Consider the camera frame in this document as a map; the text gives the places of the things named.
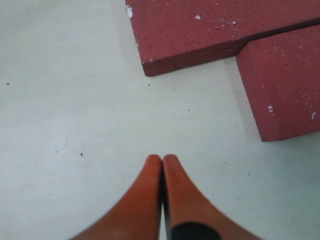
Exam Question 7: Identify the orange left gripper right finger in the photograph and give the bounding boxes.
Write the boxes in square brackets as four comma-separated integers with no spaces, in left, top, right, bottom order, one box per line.
[163,154,261,240]

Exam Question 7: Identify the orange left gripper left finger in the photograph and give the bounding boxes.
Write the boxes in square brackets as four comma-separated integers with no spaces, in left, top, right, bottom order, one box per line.
[72,154,163,240]

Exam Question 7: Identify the red brick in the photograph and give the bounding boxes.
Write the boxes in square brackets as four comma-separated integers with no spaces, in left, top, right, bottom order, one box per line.
[126,0,320,77]
[236,25,320,142]

